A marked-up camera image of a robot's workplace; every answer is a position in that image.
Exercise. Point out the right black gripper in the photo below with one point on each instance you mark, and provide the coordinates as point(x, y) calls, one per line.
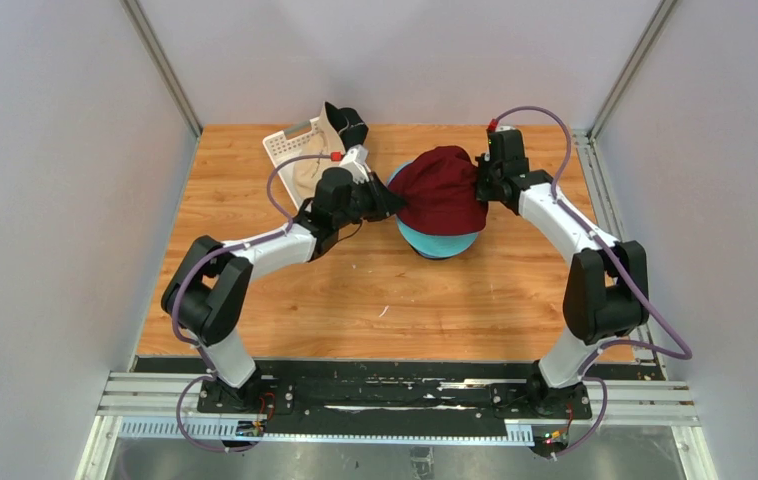
point(481, 167)

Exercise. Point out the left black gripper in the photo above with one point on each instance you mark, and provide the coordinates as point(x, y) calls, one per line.
point(384, 204)

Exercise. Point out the dark red hat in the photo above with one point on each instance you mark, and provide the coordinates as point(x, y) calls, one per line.
point(439, 191)

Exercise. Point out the teal hat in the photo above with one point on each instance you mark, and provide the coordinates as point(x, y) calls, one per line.
point(435, 245)

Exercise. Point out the beige bucket hat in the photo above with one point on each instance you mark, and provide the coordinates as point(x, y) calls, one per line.
point(306, 173)

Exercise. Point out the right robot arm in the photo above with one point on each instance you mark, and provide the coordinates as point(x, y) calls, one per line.
point(606, 277)

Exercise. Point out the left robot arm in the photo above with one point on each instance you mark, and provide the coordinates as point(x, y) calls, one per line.
point(206, 295)

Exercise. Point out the black hat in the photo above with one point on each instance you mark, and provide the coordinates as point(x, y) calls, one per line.
point(342, 128)

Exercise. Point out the white perforated plastic basket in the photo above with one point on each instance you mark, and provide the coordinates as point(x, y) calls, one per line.
point(286, 144)

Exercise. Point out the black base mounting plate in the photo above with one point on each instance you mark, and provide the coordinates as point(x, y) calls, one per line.
point(409, 402)

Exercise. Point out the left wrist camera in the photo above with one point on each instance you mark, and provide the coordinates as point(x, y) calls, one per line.
point(355, 161)

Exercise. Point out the black wire hat stand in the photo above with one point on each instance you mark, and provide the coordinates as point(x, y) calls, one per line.
point(433, 257)

